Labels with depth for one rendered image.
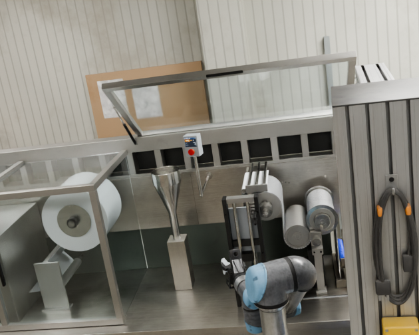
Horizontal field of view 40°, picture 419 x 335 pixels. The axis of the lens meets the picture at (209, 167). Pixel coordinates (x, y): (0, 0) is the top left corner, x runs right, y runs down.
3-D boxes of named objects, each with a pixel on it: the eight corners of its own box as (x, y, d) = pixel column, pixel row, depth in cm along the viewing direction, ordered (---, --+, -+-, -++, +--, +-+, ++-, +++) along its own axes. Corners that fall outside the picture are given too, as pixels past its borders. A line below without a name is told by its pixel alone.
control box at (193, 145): (184, 158, 264) (181, 137, 261) (189, 153, 270) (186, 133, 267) (198, 157, 262) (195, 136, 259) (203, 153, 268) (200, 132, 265)
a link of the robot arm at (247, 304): (247, 314, 212) (244, 294, 210) (238, 300, 222) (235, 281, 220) (267, 309, 214) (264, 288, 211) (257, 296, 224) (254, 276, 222)
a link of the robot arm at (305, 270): (318, 242, 188) (290, 294, 230) (287, 250, 186) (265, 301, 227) (332, 275, 183) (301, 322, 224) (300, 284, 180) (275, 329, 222)
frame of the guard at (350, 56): (96, 98, 251) (97, 83, 254) (135, 146, 302) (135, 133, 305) (362, 65, 233) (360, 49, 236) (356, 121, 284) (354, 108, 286)
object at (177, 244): (169, 293, 291) (149, 188, 275) (174, 279, 304) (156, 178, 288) (196, 291, 289) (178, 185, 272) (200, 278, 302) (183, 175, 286)
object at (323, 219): (332, 216, 261) (328, 230, 263) (332, 214, 263) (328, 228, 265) (316, 212, 261) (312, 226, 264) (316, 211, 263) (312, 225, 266)
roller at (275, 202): (253, 221, 270) (249, 194, 266) (255, 202, 294) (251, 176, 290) (282, 219, 268) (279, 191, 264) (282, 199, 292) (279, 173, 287)
